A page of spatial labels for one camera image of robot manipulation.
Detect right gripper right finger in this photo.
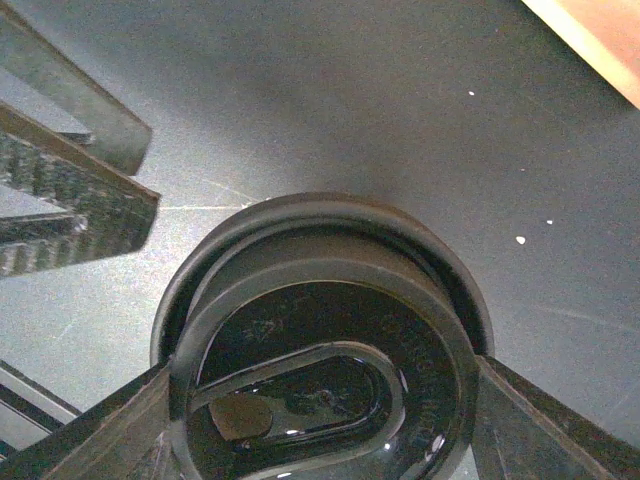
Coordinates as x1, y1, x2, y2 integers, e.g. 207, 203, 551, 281
471, 356, 639, 479

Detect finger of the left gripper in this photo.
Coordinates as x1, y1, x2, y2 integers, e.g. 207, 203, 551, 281
1, 104, 160, 278
1, 4, 152, 175

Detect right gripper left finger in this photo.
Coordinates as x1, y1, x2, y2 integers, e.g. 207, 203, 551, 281
1, 364, 169, 479

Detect orange paper bag white handles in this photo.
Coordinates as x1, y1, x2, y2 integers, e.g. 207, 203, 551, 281
524, 0, 639, 107

